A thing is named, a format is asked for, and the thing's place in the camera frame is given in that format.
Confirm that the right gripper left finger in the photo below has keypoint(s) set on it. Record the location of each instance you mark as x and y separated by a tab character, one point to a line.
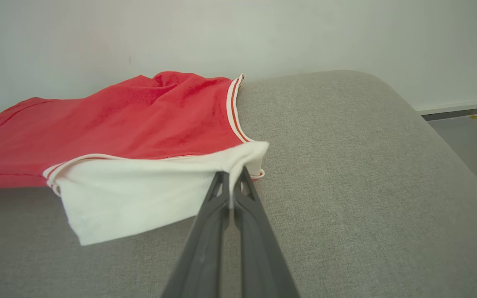
203	252

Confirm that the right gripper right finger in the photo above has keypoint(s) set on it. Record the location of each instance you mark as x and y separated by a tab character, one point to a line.
259	256

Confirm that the red basketball jersey white trim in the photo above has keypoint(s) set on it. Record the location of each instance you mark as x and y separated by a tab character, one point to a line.
139	120

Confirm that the white wall skirting board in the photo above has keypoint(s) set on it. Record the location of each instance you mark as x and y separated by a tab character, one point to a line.
462	106

